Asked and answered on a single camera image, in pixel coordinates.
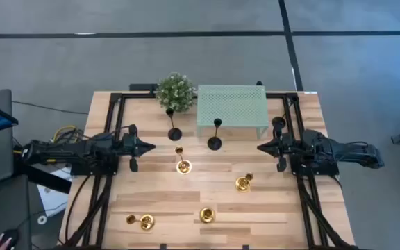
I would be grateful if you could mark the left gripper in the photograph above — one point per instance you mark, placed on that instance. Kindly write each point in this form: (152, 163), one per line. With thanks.
(130, 146)

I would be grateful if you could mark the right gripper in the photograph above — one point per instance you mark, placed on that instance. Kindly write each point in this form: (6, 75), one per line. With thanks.
(279, 147)

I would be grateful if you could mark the black candlestick holder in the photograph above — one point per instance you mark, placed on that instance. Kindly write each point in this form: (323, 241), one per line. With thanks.
(278, 122)
(174, 134)
(214, 143)

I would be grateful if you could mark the slim gold candlestick holder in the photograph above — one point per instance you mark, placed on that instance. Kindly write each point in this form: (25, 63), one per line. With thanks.
(183, 167)
(147, 222)

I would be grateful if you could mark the short gold candlestick holder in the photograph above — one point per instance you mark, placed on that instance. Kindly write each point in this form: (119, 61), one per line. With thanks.
(242, 184)

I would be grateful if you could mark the tall gold candlestick holder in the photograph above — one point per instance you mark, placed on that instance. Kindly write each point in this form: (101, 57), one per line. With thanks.
(207, 215)

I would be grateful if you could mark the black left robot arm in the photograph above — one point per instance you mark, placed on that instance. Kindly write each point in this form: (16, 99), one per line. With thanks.
(64, 151)

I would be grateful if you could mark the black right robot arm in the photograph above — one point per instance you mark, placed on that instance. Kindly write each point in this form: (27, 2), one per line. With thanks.
(342, 151)

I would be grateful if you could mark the green mesh metal shelf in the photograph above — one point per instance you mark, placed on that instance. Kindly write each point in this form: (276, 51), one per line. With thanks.
(233, 104)

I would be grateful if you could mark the green potted plant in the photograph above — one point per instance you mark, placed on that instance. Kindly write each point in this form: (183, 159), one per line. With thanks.
(175, 92)

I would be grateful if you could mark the black knob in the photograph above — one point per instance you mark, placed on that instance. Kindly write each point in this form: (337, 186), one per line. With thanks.
(259, 83)

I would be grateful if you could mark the white paper sheet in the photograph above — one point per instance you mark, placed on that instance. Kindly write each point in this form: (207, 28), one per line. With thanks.
(52, 199)

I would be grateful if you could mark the white tape roll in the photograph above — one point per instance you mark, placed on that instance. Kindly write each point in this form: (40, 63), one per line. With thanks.
(39, 219)

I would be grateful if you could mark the dark gray side desk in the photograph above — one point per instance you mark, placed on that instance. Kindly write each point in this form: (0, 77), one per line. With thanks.
(9, 208)

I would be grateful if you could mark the black computer mouse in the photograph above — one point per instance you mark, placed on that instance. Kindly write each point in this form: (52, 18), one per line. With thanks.
(12, 234)

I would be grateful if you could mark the black aluminium table frame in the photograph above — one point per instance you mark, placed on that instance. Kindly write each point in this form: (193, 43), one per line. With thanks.
(116, 96)

